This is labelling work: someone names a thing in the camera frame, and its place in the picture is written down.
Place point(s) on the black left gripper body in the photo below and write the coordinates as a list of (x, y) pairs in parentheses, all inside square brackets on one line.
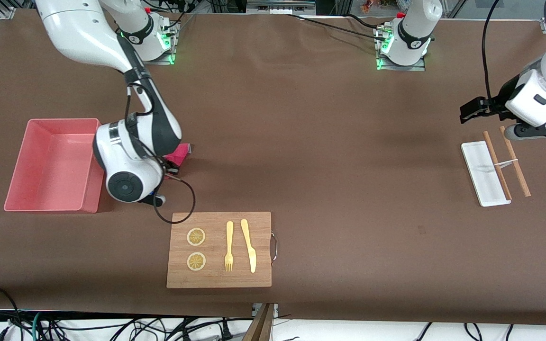
[(496, 104)]

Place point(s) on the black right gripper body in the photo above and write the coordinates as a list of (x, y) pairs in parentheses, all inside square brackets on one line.
[(172, 166)]

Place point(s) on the pink and grey cloth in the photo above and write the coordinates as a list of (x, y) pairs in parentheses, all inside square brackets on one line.
[(180, 151)]

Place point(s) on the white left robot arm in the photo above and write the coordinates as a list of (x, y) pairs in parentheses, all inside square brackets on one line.
[(413, 28)]

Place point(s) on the white rectangular plate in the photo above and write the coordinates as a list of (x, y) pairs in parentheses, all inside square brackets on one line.
[(479, 166)]

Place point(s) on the thin white band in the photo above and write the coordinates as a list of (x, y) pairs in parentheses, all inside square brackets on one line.
[(505, 163)]

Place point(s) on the wooden cutting board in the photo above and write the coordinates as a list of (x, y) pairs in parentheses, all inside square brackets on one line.
[(213, 227)]

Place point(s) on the lemon slice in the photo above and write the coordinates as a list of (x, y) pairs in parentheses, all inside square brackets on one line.
[(196, 237), (196, 261)]

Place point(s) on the yellow plastic fork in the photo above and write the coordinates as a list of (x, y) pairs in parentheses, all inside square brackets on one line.
[(229, 232)]

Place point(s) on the pink plastic bin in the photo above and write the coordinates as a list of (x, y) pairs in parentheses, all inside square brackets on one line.
[(50, 166)]

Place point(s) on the yellow plastic knife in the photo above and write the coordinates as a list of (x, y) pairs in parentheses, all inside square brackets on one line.
[(252, 260)]

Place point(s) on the colourful small objects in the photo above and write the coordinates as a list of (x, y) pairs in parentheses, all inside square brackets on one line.
[(370, 4)]

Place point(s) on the wooden plank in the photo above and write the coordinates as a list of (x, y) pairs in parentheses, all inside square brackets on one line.
[(259, 329)]

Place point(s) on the grey metal box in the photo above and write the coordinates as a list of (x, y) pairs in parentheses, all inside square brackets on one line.
[(280, 7)]

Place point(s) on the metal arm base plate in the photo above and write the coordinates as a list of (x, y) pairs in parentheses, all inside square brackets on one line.
[(159, 61), (401, 68)]

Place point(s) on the aluminium frame corner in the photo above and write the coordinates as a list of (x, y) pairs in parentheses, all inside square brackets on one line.
[(6, 12), (544, 23)]

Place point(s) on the small metal bracket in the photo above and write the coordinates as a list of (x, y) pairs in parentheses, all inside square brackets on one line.
[(276, 310)]

